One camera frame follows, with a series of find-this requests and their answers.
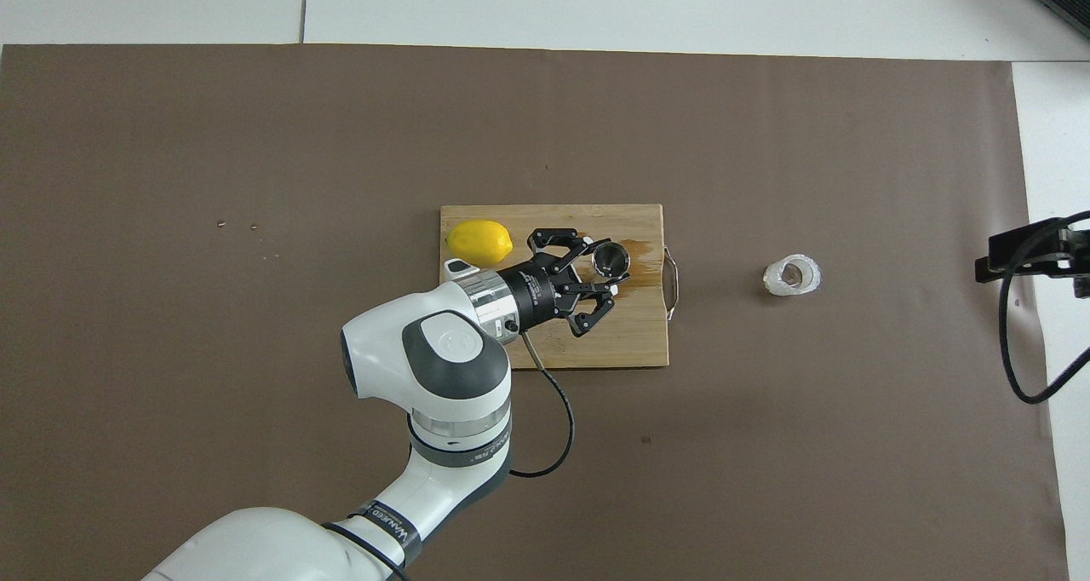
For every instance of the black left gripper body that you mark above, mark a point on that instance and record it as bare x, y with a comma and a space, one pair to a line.
536, 296

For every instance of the steel double jigger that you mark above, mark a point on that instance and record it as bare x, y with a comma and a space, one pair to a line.
611, 260

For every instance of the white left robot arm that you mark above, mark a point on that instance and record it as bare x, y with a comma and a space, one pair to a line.
426, 368

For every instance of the wooden cutting board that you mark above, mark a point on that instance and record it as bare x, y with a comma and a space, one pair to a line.
630, 334

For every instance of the yellow lemon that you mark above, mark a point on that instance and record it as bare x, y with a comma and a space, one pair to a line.
479, 243

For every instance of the brown paper table mat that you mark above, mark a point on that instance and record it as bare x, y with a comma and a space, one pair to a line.
170, 351

